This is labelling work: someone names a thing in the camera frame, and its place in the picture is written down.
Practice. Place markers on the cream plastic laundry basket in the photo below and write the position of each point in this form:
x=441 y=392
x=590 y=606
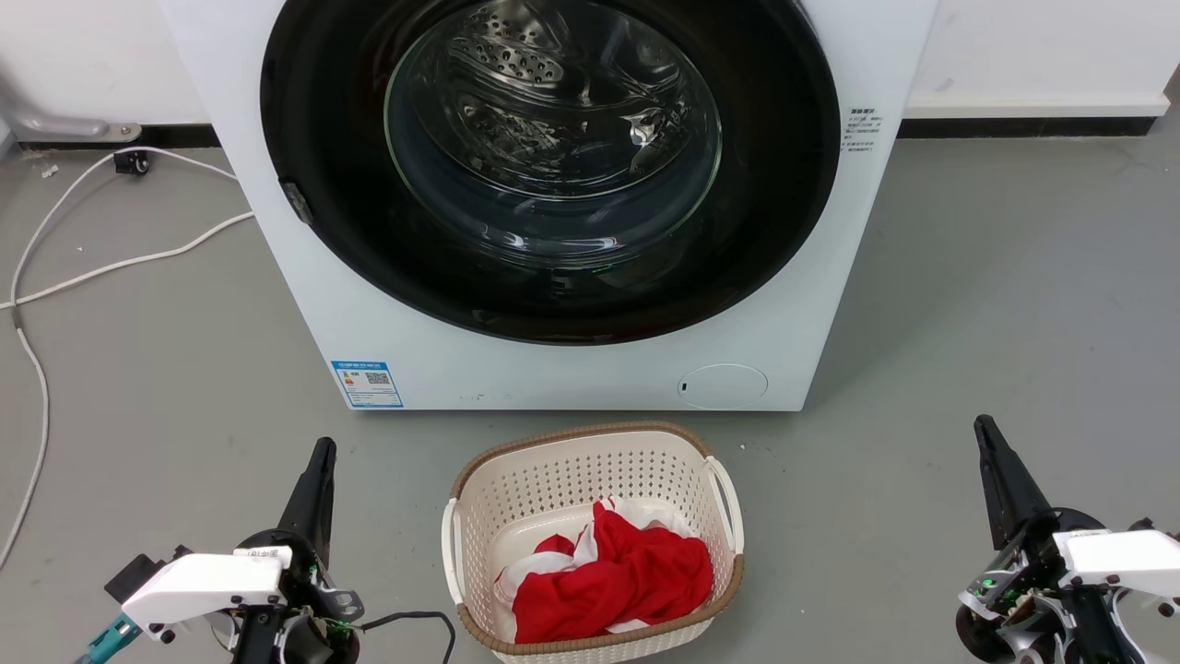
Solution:
x=516 y=489

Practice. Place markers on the round white filter cover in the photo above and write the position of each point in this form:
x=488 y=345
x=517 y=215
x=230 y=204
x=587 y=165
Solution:
x=724 y=386

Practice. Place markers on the grey floor pipe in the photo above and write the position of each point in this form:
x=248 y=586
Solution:
x=64 y=124

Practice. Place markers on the white front-load washing machine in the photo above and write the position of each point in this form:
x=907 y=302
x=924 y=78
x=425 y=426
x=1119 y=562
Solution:
x=572 y=373

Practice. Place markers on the left white wrist camera cover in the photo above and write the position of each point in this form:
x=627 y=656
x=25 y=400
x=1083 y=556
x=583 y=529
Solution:
x=207 y=586

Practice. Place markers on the blue energy label sticker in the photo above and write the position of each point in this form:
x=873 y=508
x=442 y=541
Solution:
x=367 y=384

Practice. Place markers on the black round washer door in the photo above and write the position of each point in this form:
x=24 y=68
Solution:
x=774 y=231

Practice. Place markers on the red garment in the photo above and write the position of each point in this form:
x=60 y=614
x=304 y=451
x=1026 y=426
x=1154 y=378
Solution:
x=618 y=576

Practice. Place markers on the stainless steel washer drum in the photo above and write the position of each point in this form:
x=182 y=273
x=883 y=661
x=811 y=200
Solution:
x=544 y=101

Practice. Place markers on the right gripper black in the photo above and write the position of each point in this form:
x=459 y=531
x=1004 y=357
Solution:
x=1032 y=599

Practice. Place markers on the right white wrist camera cover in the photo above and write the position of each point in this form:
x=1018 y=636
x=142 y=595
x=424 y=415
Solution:
x=1125 y=561

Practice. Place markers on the small black caster wheel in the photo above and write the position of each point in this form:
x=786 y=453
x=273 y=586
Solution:
x=132 y=163

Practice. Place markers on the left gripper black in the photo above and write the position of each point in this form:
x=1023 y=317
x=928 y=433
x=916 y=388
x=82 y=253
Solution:
x=318 y=609

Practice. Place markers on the white wrist camera cover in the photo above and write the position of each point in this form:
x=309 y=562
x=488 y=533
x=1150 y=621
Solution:
x=1125 y=561
x=207 y=586

